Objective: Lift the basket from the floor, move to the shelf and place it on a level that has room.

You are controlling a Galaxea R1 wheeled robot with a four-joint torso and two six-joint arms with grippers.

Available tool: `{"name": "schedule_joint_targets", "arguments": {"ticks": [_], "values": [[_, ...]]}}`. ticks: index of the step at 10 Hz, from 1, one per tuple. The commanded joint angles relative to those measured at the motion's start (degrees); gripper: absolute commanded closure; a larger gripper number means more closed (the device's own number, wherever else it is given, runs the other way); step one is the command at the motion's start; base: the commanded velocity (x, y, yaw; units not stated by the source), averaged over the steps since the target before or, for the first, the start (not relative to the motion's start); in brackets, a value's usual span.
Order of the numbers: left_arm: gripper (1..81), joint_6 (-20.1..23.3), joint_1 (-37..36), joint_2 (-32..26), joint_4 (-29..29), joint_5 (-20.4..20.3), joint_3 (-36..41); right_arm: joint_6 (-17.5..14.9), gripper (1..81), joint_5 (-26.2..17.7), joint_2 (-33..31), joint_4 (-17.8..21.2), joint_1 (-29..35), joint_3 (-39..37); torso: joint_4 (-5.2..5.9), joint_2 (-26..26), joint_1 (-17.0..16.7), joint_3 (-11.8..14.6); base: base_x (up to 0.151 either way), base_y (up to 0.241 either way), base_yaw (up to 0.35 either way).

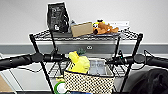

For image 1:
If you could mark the pale basket with dark spots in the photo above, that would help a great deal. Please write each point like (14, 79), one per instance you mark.
(88, 84)

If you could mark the grey Oculus box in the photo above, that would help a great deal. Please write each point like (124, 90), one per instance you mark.
(97, 67)

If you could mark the yellow plush toy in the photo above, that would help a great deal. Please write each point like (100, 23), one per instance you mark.
(79, 63)

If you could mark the brown cardboard box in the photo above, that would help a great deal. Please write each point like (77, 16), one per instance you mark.
(81, 30)

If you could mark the flat white box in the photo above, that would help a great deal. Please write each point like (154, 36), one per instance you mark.
(121, 24)

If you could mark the black bag with white print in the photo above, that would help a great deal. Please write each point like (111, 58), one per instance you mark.
(57, 17)

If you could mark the wooden door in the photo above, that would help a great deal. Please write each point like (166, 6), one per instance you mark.
(4, 86)

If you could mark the white wall socket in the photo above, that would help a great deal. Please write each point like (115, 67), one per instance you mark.
(89, 47)

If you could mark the grey wall rail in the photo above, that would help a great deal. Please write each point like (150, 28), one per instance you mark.
(16, 49)

